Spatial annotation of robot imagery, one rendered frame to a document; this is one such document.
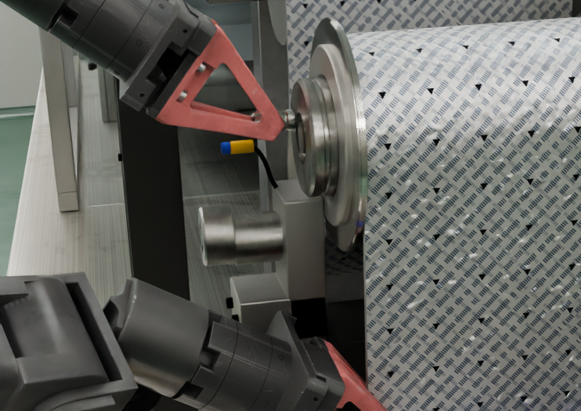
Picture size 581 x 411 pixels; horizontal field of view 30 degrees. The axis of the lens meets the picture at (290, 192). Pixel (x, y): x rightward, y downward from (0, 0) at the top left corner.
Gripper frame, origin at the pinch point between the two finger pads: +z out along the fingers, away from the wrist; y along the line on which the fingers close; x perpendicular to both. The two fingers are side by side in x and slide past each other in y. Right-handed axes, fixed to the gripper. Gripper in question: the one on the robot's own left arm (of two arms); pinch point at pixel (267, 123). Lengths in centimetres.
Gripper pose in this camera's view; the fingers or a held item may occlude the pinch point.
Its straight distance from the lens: 70.0
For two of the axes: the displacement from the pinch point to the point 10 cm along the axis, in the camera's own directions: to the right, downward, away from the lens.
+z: 8.1, 5.3, 2.7
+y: 1.5, 2.6, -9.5
